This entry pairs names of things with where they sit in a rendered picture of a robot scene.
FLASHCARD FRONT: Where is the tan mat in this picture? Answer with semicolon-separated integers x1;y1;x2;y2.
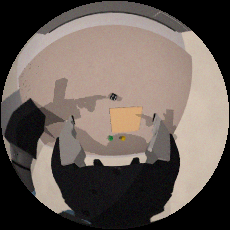
110;107;142;133

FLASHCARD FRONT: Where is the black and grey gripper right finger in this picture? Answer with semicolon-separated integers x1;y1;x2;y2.
145;113;180;194

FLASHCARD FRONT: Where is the black die with white pips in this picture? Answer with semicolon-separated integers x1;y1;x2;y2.
110;93;117;101

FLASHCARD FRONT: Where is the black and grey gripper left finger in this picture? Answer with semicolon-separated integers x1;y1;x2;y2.
51;115;86;200

